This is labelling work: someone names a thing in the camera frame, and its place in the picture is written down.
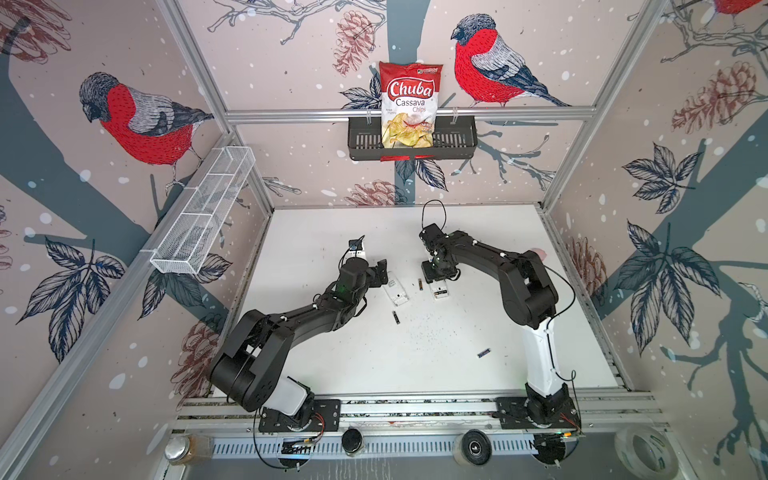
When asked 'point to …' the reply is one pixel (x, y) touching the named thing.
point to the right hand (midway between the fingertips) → (430, 282)
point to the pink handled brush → (540, 252)
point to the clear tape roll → (646, 452)
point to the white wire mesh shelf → (183, 247)
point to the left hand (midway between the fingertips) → (375, 261)
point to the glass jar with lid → (183, 449)
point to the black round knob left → (352, 442)
